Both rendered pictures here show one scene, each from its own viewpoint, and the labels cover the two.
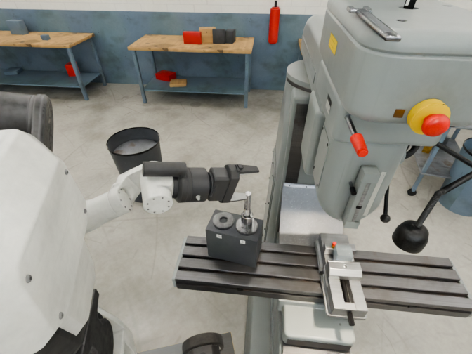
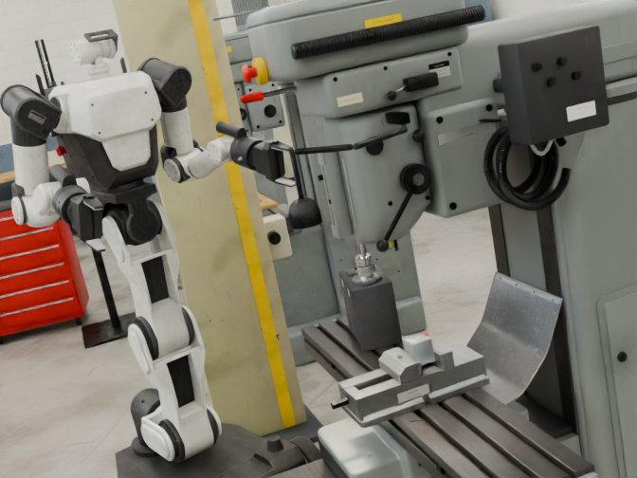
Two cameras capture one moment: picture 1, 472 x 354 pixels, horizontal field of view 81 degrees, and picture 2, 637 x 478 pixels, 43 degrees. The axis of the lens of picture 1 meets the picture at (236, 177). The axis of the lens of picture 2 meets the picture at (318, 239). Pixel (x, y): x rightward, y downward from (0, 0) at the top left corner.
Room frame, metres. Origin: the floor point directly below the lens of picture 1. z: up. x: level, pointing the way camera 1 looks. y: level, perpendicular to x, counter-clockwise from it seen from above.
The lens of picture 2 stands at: (-0.23, -2.09, 1.83)
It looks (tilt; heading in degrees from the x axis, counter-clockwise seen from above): 14 degrees down; 68
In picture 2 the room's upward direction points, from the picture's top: 11 degrees counter-clockwise
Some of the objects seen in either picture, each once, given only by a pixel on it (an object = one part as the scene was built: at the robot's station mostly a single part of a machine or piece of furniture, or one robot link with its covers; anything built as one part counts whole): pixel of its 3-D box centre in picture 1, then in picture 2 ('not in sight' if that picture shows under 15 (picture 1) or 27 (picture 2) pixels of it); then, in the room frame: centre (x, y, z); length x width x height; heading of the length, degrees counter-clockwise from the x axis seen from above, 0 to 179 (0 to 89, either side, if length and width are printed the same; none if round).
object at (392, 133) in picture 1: (371, 96); (376, 82); (0.70, -0.36, 1.68); 0.34 x 0.24 x 0.10; 174
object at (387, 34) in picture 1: (371, 20); (263, 9); (0.51, -0.22, 1.89); 0.24 x 0.04 x 0.01; 172
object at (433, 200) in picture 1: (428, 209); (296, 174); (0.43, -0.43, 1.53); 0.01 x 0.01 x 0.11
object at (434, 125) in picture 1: (433, 123); (249, 73); (0.41, -0.33, 1.76); 0.04 x 0.03 x 0.04; 84
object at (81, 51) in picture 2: not in sight; (93, 54); (0.19, 0.30, 1.88); 0.10 x 0.07 x 0.09; 14
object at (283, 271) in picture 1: (314, 273); (413, 393); (0.66, -0.35, 0.88); 1.24 x 0.23 x 0.08; 84
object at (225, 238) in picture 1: (234, 237); (369, 303); (0.75, 0.00, 1.02); 0.22 x 0.12 x 0.20; 73
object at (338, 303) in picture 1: (340, 269); (411, 374); (0.62, -0.43, 0.97); 0.35 x 0.15 x 0.11; 175
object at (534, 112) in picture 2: not in sight; (555, 84); (0.92, -0.72, 1.62); 0.20 x 0.09 x 0.21; 174
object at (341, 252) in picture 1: (342, 254); (418, 349); (0.65, -0.43, 1.03); 0.06 x 0.05 x 0.06; 85
